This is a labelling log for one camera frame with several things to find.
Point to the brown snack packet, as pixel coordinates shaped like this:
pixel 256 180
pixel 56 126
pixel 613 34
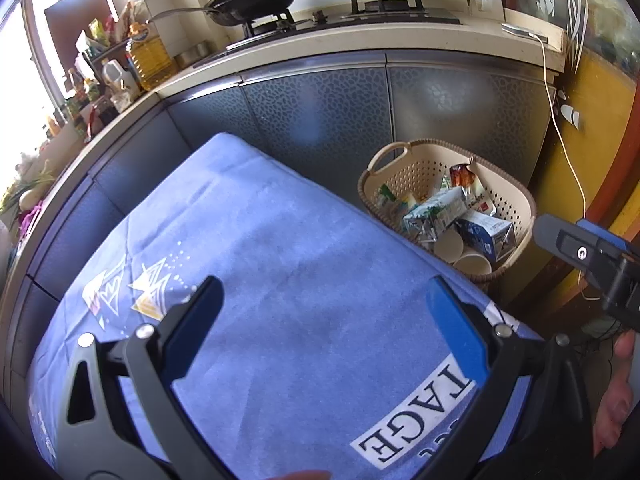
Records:
pixel 461 176

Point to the row of condiment bottles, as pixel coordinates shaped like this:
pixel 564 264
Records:
pixel 82 100

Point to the gas stove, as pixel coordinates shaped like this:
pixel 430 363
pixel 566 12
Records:
pixel 400 10

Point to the green onions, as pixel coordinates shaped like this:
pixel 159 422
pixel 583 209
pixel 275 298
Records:
pixel 25 185

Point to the yellow cooking oil bottle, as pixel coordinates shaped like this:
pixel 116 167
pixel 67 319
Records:
pixel 150 65

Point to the flat white charging device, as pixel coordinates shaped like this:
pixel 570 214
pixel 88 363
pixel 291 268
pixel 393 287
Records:
pixel 525 32

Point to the white paper cup blue print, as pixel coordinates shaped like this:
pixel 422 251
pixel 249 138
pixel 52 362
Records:
pixel 472 262

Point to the green and white carton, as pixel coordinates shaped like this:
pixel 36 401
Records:
pixel 435 212

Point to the pile of snack packets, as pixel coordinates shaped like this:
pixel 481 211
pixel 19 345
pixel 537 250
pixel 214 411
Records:
pixel 107 30

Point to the beige plastic basket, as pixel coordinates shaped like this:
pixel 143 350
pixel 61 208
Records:
pixel 415 170

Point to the white plastic jug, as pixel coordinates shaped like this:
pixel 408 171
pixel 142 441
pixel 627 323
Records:
pixel 117 77

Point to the grey kitchen cabinet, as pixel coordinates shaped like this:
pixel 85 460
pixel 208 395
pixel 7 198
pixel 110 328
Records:
pixel 325 110

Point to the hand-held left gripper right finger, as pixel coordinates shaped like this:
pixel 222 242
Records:
pixel 460 330

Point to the person's right hand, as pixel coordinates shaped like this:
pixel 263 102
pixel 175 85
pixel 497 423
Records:
pixel 615 400

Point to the small metal bowl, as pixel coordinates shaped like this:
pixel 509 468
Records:
pixel 192 54

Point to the person's left hand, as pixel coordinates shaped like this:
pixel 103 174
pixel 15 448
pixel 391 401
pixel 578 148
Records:
pixel 300 476

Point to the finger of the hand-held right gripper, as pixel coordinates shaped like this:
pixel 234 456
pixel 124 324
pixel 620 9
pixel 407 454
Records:
pixel 565 240
pixel 605 235

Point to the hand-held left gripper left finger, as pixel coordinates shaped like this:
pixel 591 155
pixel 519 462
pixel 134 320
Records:
pixel 195 330

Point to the purple cloth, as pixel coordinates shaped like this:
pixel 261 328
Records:
pixel 31 217

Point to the blue printed tablecloth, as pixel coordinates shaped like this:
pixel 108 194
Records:
pixel 300 270

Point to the white radish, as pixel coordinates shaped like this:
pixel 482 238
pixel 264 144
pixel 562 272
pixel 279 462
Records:
pixel 32 200

